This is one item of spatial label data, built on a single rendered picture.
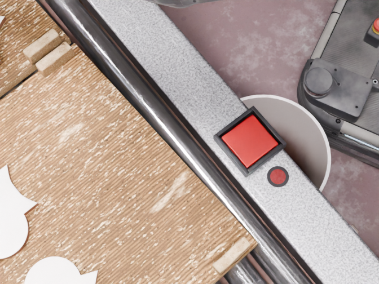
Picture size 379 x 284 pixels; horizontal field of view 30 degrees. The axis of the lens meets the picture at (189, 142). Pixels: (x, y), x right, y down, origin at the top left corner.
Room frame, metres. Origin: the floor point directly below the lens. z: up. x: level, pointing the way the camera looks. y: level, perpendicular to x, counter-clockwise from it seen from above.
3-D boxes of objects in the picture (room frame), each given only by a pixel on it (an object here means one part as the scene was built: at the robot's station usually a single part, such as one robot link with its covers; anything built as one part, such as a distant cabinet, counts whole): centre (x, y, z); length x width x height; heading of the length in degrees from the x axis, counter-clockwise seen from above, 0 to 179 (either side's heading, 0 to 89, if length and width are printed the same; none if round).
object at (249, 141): (0.32, -0.09, 0.92); 0.06 x 0.06 x 0.01; 33
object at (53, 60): (0.46, 0.19, 0.95); 0.06 x 0.02 x 0.03; 126
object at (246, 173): (0.32, -0.09, 0.92); 0.08 x 0.08 x 0.02; 33
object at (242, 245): (0.15, -0.04, 0.95); 0.06 x 0.02 x 0.03; 126
